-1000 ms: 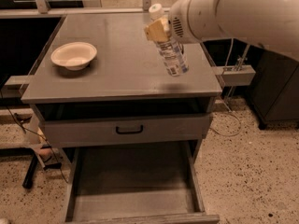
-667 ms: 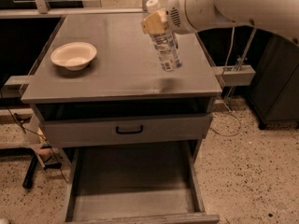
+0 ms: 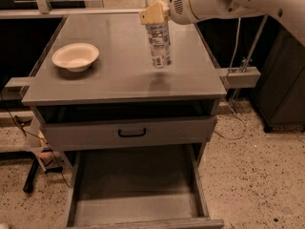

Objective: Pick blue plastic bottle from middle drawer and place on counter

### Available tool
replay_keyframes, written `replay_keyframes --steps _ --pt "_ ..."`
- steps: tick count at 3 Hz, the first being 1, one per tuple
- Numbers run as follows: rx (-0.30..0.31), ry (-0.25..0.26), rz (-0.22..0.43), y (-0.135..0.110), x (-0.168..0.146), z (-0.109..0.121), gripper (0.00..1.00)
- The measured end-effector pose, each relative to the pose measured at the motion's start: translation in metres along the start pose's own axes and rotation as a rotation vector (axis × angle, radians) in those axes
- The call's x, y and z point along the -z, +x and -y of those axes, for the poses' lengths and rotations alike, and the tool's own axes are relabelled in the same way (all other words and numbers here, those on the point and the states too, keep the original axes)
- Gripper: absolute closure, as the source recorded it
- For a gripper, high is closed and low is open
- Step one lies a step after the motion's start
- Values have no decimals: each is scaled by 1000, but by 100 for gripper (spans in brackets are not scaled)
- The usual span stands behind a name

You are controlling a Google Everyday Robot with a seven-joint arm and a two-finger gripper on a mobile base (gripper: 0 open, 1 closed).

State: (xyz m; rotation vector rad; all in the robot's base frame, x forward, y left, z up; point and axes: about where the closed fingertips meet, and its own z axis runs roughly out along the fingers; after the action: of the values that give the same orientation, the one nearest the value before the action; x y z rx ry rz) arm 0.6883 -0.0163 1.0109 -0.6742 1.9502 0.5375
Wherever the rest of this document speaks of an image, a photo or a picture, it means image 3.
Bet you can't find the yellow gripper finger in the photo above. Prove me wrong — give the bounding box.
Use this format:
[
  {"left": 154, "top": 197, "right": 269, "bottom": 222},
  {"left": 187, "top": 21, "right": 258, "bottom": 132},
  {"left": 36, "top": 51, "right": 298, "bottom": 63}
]
[{"left": 139, "top": 0, "right": 170, "bottom": 25}]

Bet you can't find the clear plastic bottle white cap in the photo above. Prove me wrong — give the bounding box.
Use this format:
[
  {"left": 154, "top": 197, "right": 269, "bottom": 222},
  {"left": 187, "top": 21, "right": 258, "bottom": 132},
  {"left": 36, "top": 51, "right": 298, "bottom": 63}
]
[{"left": 144, "top": 0, "right": 171, "bottom": 69}]

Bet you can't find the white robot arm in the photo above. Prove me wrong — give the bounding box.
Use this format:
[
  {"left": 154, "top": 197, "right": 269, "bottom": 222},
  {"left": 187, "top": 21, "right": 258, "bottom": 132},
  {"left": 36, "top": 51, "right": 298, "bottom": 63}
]
[{"left": 139, "top": 0, "right": 305, "bottom": 45}]

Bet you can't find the grey drawer cabinet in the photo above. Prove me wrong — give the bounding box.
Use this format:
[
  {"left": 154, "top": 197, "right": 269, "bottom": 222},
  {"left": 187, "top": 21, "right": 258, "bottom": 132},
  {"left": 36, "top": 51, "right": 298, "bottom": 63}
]
[{"left": 20, "top": 11, "right": 228, "bottom": 164}]

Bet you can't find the grey closed top drawer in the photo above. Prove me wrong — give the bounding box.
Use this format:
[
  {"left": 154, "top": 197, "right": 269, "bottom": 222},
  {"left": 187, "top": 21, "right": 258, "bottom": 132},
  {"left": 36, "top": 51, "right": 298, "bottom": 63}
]
[{"left": 42, "top": 116, "right": 215, "bottom": 151}]

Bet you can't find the grey open middle drawer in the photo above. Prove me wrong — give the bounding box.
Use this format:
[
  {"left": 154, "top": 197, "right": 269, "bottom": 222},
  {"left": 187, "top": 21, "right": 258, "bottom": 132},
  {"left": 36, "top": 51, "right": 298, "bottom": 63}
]
[{"left": 64, "top": 145, "right": 224, "bottom": 229}]

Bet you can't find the white paper bowl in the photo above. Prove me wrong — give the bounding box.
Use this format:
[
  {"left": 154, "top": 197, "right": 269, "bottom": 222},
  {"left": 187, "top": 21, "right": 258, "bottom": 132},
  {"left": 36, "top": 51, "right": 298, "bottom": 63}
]
[{"left": 51, "top": 43, "right": 99, "bottom": 73}]

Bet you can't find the diagonal metal rod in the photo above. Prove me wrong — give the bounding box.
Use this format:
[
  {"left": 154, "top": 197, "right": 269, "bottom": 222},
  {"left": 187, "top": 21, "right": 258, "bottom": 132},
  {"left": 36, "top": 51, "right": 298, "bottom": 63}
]
[{"left": 239, "top": 15, "right": 268, "bottom": 73}]

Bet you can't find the dark side cabinet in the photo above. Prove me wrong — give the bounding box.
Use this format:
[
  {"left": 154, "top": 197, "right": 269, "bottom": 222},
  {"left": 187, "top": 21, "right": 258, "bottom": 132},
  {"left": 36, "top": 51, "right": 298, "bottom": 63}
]
[{"left": 252, "top": 29, "right": 305, "bottom": 133}]

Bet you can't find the black clamp tool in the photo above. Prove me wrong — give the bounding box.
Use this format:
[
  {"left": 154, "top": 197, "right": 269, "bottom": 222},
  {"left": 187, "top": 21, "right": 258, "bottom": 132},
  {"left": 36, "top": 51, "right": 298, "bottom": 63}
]
[{"left": 23, "top": 149, "right": 63, "bottom": 194}]

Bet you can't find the white power cable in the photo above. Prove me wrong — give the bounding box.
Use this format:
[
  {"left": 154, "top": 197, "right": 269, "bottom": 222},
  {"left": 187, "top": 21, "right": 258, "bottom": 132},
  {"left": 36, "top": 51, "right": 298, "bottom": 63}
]
[{"left": 213, "top": 16, "right": 248, "bottom": 141}]

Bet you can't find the grey metal bracket block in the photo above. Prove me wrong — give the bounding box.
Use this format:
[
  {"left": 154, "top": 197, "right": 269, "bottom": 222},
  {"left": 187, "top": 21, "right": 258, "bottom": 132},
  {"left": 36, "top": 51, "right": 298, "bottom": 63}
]
[{"left": 216, "top": 67, "right": 261, "bottom": 89}]

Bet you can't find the metal railing frame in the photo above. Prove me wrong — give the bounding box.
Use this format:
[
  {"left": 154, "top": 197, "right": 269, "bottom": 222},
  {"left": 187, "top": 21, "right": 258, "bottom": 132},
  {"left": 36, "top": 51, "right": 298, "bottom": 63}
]
[{"left": 0, "top": 0, "right": 173, "bottom": 20}]

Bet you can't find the black drawer handle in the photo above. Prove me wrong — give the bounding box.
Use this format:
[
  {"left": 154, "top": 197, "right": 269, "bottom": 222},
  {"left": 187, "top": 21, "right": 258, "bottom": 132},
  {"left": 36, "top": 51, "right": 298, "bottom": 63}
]
[{"left": 117, "top": 128, "right": 147, "bottom": 138}]

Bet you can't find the thin black cable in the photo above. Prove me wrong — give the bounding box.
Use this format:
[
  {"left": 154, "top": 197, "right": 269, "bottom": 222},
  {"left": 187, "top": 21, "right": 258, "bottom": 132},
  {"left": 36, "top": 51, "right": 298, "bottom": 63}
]
[{"left": 0, "top": 93, "right": 71, "bottom": 188}]

